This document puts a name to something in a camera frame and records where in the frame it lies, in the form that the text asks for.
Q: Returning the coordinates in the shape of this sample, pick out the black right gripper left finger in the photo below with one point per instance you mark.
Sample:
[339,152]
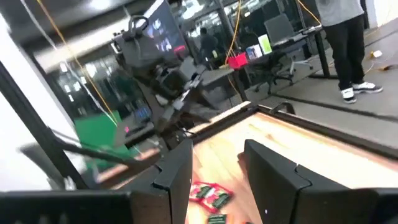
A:
[174,186]

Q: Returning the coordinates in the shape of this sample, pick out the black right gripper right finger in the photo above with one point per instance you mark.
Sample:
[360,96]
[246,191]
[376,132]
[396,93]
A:
[280,193]

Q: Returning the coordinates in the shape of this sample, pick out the red tea packet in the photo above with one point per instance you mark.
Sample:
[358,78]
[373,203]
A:
[199,189]
[219,200]

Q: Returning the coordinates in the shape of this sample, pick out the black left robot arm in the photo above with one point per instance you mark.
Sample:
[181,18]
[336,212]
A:
[133,49]

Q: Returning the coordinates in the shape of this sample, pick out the person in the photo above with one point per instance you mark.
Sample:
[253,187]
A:
[342,46]
[96,133]
[207,46]

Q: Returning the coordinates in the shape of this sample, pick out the light grey desk top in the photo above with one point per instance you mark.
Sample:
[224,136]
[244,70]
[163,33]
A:
[217,74]

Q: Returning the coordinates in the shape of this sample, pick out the black office chair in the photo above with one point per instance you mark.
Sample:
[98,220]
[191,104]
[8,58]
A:
[276,67]

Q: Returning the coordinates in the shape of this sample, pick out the red plastic bin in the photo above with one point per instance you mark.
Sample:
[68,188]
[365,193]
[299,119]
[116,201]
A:
[237,61]

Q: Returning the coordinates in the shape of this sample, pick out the white and blue box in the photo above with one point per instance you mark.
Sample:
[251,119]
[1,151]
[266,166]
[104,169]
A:
[254,52]

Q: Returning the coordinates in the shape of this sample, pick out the black standing desk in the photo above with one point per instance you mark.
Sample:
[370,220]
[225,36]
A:
[321,53]

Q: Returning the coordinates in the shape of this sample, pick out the green and white box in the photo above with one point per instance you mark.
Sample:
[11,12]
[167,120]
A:
[265,44]

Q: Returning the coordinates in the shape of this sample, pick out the black computer monitor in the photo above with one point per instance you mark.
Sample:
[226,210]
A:
[164,34]

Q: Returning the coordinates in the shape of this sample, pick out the white and yellow plug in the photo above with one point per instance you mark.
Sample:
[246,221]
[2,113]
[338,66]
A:
[376,53]

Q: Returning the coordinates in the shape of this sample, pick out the black aluminium table frame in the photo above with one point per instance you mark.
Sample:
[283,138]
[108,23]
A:
[326,130]

